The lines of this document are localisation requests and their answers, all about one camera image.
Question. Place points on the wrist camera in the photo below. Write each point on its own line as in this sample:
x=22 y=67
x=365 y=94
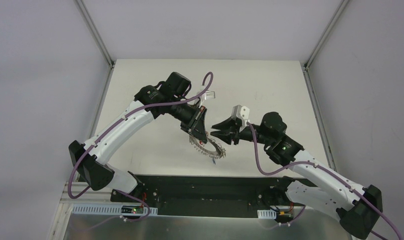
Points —
x=207 y=95
x=240 y=114

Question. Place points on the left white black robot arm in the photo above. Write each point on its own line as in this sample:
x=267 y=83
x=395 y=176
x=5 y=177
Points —
x=90 y=159

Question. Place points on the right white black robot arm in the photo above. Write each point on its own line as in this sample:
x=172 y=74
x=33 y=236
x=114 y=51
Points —
x=354 y=206

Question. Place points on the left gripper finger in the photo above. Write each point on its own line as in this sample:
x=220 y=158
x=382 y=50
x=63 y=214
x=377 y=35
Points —
x=197 y=133
x=201 y=121

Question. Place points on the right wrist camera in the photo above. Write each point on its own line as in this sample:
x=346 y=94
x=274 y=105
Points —
x=240 y=114

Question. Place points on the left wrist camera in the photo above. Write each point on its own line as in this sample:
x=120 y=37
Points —
x=207 y=95

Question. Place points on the left white cable duct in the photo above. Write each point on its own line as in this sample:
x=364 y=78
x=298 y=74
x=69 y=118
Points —
x=109 y=209

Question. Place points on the right white cable duct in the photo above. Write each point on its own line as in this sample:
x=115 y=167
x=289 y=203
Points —
x=266 y=214

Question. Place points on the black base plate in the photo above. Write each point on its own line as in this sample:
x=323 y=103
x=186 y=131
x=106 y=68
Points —
x=211 y=196

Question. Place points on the white cable duct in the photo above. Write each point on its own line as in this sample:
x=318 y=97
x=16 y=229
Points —
x=109 y=209
x=266 y=214

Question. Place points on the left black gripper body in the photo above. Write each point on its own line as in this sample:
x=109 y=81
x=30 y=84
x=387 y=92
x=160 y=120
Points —
x=195 y=120

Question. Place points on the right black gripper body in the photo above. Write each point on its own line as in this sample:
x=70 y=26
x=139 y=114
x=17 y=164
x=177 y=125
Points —
x=236 y=133

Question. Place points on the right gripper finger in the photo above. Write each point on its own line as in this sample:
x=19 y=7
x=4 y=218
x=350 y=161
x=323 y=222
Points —
x=227 y=125
x=227 y=136

